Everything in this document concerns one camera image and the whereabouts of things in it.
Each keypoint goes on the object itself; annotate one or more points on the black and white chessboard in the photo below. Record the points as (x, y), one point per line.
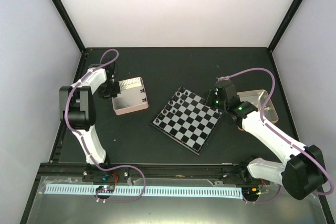
(192, 124)

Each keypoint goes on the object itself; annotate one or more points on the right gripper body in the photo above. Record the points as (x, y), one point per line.
(219, 105)

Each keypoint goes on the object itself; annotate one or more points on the light blue slotted cable duct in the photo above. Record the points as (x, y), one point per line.
(147, 191)

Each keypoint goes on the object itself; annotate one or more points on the black frame post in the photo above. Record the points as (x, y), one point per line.
(294, 6)
(69, 24)

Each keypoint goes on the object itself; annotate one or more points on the right black frame post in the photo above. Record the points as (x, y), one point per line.
(294, 6)

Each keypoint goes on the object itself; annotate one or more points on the black aluminium rail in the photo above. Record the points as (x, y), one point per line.
(229, 174)

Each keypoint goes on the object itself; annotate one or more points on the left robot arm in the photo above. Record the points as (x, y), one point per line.
(78, 111)

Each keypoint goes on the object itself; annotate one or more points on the left black frame post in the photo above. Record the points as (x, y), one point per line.
(69, 24)

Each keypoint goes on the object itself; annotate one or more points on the small circuit board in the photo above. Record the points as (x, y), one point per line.
(105, 189)

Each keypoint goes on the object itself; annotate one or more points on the pink metal tin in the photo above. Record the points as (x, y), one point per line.
(132, 96)

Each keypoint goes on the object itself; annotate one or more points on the orange metal tin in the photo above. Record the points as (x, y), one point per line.
(258, 98)

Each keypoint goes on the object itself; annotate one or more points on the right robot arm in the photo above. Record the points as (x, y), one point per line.
(300, 170)

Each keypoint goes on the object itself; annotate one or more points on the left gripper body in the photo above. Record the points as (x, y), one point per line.
(109, 90)

